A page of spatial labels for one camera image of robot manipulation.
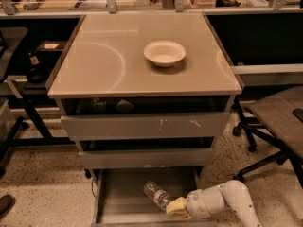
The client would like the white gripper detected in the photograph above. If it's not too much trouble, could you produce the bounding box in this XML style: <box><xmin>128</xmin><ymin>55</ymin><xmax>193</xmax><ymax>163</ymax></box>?
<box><xmin>166</xmin><ymin>189</ymin><xmax>210</xmax><ymax>220</ymax></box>

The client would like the clear plastic water bottle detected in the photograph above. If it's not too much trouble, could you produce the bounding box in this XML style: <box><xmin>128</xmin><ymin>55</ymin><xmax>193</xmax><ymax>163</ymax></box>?
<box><xmin>143</xmin><ymin>181</ymin><xmax>173</xmax><ymax>211</ymax></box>

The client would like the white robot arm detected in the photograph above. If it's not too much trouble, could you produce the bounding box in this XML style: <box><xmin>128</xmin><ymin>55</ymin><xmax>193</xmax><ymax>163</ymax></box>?
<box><xmin>166</xmin><ymin>180</ymin><xmax>262</xmax><ymax>227</ymax></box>

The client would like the grey middle drawer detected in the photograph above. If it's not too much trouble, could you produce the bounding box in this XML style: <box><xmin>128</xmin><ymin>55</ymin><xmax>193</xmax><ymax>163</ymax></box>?
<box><xmin>79</xmin><ymin>148</ymin><xmax>214</xmax><ymax>169</ymax></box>

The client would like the open grey bottom drawer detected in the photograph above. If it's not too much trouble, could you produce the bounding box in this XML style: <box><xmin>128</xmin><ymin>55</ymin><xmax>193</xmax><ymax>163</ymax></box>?
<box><xmin>91</xmin><ymin>167</ymin><xmax>217</xmax><ymax>227</ymax></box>

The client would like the grey top drawer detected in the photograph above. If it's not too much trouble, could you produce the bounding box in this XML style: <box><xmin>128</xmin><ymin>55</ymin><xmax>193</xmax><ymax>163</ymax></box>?
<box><xmin>61</xmin><ymin>112</ymin><xmax>230</xmax><ymax>141</ymax></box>

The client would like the grey drawer cabinet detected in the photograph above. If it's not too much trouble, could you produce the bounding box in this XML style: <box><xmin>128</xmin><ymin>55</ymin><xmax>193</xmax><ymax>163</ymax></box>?
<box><xmin>45</xmin><ymin>11</ymin><xmax>244</xmax><ymax>227</ymax></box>

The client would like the dark bottle under desk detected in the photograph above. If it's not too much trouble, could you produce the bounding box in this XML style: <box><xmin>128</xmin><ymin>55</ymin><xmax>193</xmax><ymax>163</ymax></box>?
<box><xmin>27</xmin><ymin>52</ymin><xmax>48</xmax><ymax>83</ymax></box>

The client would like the black office chair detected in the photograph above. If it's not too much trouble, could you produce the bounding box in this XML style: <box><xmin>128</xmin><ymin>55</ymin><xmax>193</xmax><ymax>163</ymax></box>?
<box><xmin>233</xmin><ymin>85</ymin><xmax>303</xmax><ymax>187</ymax></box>

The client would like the white paper bowl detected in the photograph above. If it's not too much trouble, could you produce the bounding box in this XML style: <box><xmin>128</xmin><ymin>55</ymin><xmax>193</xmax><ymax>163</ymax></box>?
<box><xmin>143</xmin><ymin>41</ymin><xmax>187</xmax><ymax>68</ymax></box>

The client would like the dark shoe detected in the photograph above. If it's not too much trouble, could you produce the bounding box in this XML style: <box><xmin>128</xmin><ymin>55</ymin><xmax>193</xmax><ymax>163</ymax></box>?
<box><xmin>0</xmin><ymin>195</ymin><xmax>15</xmax><ymax>218</ymax></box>

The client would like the black box with label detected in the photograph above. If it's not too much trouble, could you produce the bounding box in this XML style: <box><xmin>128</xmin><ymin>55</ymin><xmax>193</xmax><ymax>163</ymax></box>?
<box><xmin>36</xmin><ymin>40</ymin><xmax>66</xmax><ymax>52</ymax></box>

